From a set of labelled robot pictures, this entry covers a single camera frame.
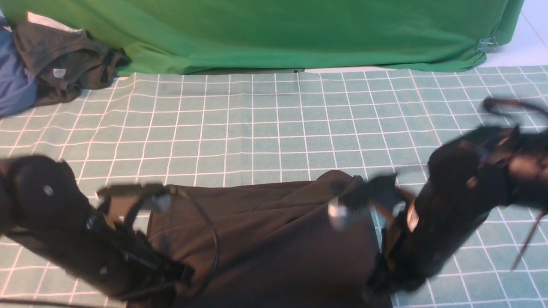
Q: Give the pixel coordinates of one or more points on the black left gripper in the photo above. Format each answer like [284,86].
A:
[115,260]

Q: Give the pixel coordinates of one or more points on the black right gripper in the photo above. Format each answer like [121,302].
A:
[420,240]

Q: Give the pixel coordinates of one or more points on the dark gray long-sleeve top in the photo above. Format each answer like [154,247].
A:
[277,247]

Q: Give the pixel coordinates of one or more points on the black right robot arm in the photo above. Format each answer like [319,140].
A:
[470,176]

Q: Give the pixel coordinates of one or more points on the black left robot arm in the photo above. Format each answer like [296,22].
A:
[43,209]

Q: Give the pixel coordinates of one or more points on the mint grid tablecloth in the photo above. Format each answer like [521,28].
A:
[226,130]

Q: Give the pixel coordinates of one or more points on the metal binder clip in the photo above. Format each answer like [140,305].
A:
[487,45]

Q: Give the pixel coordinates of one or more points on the blue garment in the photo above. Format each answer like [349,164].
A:
[18,89]

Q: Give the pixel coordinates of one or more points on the crumpled dark gray garment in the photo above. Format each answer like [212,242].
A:
[64,64]

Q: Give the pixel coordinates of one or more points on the green backdrop cloth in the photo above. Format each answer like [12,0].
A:
[187,36]

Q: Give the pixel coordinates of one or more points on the white cloth piece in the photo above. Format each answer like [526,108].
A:
[55,28]

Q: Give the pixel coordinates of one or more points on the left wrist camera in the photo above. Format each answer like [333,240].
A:
[123,202]

